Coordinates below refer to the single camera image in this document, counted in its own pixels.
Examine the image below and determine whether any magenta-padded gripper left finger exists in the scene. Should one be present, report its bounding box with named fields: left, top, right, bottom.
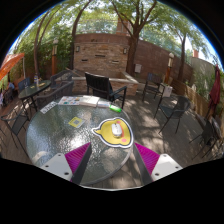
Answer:
left=40, top=142, right=93, bottom=186

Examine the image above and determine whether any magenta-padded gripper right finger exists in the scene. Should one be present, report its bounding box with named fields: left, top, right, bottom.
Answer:
left=132, top=142, right=184, bottom=187

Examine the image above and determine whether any white computer mouse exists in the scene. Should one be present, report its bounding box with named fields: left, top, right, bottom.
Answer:
left=110, top=122, right=123, bottom=138

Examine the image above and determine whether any yellow duck mouse pad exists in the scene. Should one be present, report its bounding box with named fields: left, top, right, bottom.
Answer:
left=91, top=116, right=135, bottom=149

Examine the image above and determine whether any yellow square card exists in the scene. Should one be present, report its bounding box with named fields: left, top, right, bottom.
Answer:
left=68, top=116, right=86, bottom=129

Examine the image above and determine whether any colourful printed leaflet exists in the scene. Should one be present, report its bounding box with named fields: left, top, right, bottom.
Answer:
left=58, top=95, right=82, bottom=107

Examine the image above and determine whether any patterned grey strip card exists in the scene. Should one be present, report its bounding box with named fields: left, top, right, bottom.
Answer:
left=39, top=100, right=58, bottom=114

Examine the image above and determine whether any small white box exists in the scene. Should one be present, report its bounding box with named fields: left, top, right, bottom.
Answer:
left=97, top=99, right=112, bottom=109

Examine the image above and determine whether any black mesh chair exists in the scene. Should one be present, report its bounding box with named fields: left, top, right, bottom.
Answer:
left=153, top=94, right=192, bottom=134

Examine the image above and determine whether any small green box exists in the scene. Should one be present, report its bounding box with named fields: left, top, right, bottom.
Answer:
left=108, top=104, right=123, bottom=113

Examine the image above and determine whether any black metal chair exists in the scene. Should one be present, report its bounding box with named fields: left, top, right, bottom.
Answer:
left=189, top=116, right=221, bottom=158
left=0, top=113, right=29, bottom=148
left=142, top=72, right=164, bottom=103

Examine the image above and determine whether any dark wicker chair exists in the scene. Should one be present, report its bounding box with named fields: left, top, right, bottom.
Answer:
left=49, top=69, right=74, bottom=88
left=34, top=80, right=75, bottom=111

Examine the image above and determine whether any white bag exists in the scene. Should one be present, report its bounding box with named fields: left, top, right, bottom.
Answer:
left=162, top=84, right=174, bottom=98

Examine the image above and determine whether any wooden slat fence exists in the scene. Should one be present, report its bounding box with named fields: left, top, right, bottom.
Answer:
left=173, top=79, right=211, bottom=118

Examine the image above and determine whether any black slatted chair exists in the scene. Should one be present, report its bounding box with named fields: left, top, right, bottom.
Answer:
left=84, top=71, right=128, bottom=109

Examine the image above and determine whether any brick raised basin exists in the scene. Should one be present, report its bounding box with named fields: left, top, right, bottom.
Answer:
left=66, top=68, right=139, bottom=96

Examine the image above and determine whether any blue chair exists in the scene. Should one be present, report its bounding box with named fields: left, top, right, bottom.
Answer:
left=18, top=77, right=32, bottom=91

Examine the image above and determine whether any large tree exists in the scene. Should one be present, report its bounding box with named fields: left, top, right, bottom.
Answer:
left=109, top=0, right=168, bottom=77

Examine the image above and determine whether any orange umbrella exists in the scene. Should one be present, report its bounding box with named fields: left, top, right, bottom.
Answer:
left=0, top=52, right=26, bottom=82

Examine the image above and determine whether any wooden lamp post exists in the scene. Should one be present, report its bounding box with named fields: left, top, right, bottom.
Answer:
left=50, top=38, right=59, bottom=76
left=165, top=52, right=175, bottom=84

